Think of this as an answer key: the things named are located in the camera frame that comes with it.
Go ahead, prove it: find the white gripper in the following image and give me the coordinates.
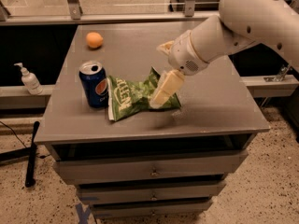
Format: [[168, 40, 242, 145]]
[[149, 30, 208, 108]]

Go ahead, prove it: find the green jalapeno chip bag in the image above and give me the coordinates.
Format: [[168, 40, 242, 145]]
[[107, 68, 181, 121]]

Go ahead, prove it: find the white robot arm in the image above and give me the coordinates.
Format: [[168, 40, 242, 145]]
[[149, 0, 299, 108]]

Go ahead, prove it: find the blue pepsi can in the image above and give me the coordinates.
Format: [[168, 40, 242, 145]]
[[78, 61, 108, 108]]

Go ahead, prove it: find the orange fruit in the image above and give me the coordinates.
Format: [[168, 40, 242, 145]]
[[86, 32, 104, 49]]

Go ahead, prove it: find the grey drawer cabinet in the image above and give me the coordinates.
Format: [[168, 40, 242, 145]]
[[34, 20, 271, 220]]

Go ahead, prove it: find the white pump bottle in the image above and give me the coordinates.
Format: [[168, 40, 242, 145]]
[[15, 63, 43, 95]]

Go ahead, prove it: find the bottom grey drawer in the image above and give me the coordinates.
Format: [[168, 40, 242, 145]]
[[91, 198, 212, 219]]

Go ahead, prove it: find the grey drawer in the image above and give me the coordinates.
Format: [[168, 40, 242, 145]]
[[53, 149, 249, 185], [77, 181, 226, 204], [91, 198, 212, 219]]

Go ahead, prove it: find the middle grey drawer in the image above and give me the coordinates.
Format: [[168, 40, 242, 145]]
[[77, 181, 226, 204]]

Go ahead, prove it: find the top grey drawer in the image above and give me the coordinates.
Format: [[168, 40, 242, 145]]
[[53, 149, 249, 185]]

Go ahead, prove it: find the blue tape mark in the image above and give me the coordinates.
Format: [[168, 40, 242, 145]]
[[74, 196, 112, 224]]

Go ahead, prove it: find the black stand leg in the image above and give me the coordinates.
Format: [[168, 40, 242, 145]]
[[25, 121, 39, 188]]

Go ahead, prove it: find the metal window rail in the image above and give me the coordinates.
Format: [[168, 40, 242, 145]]
[[0, 10, 219, 26]]

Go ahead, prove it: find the metal latch bracket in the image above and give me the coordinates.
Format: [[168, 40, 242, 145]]
[[263, 65, 292, 82]]

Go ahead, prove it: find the black cable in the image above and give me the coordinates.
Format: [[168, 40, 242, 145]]
[[0, 120, 50, 159]]

